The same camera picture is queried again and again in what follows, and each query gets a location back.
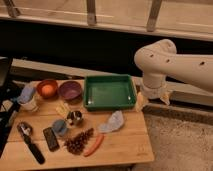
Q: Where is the green plastic tray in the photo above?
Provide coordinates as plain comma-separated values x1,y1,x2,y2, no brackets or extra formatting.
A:
83,75,136,111

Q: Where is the purple bowl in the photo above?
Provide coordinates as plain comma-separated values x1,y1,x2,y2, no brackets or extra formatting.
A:
58,81,82,100

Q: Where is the orange carrot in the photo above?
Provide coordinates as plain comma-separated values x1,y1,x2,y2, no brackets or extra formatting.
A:
83,134,104,157

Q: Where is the orange ball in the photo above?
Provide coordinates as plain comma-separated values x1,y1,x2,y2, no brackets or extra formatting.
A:
42,85,54,97

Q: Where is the black equipment at left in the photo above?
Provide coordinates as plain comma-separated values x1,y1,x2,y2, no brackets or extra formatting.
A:
0,56,19,157

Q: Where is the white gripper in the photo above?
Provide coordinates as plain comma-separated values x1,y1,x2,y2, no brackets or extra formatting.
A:
135,80,171,112

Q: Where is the orange bowl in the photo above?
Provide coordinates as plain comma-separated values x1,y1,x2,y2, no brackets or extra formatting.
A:
36,79,58,99

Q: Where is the brown pine cone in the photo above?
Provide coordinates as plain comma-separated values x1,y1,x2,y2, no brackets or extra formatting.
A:
64,128,94,155

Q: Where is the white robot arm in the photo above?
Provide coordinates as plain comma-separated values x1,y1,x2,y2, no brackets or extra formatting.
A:
134,39,213,110

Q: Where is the black rectangular block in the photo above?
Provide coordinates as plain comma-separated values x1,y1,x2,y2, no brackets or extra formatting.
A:
43,127,59,152

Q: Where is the yellow small object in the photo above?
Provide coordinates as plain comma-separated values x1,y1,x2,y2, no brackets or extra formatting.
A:
56,102,70,118

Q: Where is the metal cup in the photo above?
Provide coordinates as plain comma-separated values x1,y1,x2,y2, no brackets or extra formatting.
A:
67,110,83,126

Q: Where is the light blue crumpled cloth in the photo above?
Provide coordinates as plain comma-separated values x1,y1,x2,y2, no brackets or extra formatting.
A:
98,111,124,133

